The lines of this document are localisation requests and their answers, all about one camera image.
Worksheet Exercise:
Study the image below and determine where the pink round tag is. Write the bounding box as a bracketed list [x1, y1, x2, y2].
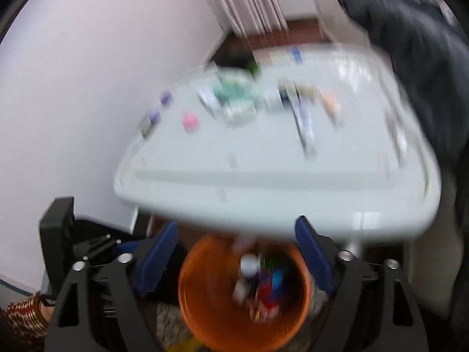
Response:
[181, 113, 200, 133]

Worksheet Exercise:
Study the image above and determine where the pale blue tube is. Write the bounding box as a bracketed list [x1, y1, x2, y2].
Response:
[196, 85, 222, 116]

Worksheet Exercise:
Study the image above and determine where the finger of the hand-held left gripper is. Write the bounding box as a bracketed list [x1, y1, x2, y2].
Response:
[75, 233, 127, 259]

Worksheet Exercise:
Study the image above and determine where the small green bottle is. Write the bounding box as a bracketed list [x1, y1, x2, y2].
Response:
[246, 58, 262, 80]

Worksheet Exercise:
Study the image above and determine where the green lotion bottle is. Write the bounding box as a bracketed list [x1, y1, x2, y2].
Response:
[214, 70, 257, 99]

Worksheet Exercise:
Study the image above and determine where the teal tube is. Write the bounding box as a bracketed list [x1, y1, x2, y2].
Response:
[289, 92, 317, 159]

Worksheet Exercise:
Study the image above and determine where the black white small object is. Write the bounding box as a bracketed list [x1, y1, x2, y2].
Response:
[385, 112, 408, 167]

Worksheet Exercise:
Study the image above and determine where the striped pink curtain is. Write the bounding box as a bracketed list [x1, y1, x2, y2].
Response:
[192, 0, 290, 37]

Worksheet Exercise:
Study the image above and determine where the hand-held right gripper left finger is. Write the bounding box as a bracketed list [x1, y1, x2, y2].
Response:
[44, 221, 179, 352]

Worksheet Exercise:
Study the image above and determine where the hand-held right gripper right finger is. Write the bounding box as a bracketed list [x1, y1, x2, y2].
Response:
[295, 216, 429, 352]

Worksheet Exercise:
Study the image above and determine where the pastel coloured strip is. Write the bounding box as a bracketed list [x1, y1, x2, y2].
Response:
[254, 49, 292, 67]

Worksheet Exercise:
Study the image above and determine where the dark fleece coat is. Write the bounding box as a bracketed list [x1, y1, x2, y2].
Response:
[335, 0, 469, 177]

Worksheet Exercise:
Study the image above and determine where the white plastic table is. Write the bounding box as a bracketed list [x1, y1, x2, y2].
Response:
[113, 42, 442, 243]

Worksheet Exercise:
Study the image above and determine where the person's left forearm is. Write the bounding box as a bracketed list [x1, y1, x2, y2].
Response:
[0, 291, 55, 352]

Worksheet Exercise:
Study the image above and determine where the green bottle with clear cap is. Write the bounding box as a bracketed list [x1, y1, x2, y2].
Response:
[222, 97, 259, 127]

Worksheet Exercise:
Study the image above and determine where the white charger adapter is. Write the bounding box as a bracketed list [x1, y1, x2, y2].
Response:
[264, 90, 283, 112]

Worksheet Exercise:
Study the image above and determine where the white bed frame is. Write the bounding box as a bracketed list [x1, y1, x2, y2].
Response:
[311, 0, 371, 45]

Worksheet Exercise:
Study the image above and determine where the orange bucket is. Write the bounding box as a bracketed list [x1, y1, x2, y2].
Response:
[178, 235, 313, 351]

